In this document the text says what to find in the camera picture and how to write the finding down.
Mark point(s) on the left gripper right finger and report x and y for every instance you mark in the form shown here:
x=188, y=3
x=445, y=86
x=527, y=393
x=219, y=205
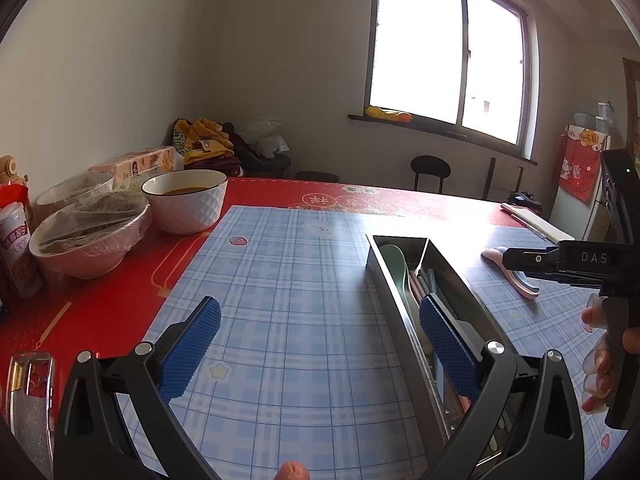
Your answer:
x=534, y=397

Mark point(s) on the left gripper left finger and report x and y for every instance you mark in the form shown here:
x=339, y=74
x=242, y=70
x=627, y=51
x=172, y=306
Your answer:
x=92, y=440

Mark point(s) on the pink spoon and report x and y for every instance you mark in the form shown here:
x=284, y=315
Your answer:
x=517, y=279

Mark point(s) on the person's right hand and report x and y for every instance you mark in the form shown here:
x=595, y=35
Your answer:
x=597, y=365

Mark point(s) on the person's left hand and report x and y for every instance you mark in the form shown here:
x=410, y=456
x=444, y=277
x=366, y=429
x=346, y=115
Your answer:
x=292, y=470

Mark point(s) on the white refrigerator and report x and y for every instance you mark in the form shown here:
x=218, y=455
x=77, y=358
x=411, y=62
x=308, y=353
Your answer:
x=578, y=208

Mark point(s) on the wrapped chopsticks packet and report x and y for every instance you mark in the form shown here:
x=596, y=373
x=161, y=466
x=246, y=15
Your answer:
x=532, y=221

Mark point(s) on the red cloth on refrigerator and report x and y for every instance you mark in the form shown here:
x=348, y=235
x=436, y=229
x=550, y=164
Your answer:
x=579, y=161

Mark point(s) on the red tablecloth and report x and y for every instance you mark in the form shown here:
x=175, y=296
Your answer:
x=109, y=313

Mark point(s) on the pink chopstick in tray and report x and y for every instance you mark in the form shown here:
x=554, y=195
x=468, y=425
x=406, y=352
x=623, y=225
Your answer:
x=418, y=285

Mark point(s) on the stainless steel utensil tray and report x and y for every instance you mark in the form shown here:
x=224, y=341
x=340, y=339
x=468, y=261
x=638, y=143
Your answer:
x=455, y=320

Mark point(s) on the plastic-wrapped pink bowl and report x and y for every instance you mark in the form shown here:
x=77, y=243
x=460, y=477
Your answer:
x=90, y=238

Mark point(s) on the green spoon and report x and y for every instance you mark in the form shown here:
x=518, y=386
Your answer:
x=396, y=263

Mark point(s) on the black round stool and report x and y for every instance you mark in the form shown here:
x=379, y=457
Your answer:
x=427, y=165

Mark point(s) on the blue plaid placemat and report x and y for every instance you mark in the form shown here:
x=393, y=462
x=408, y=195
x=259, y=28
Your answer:
x=303, y=366

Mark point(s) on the white diamond-pattern bowl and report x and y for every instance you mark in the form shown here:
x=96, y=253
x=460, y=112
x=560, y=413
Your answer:
x=186, y=202

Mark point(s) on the window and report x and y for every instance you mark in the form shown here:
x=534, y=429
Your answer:
x=462, y=68

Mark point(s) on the yellow toy on sill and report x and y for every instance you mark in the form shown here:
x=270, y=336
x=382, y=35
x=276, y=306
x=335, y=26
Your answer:
x=388, y=115

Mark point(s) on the tissue box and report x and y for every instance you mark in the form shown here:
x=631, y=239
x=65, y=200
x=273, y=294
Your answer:
x=138, y=164

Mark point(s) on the yellow clothes pile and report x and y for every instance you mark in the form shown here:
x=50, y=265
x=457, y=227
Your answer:
x=204, y=145

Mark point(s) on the white plastic bag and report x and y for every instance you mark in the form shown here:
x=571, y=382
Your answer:
x=263, y=136

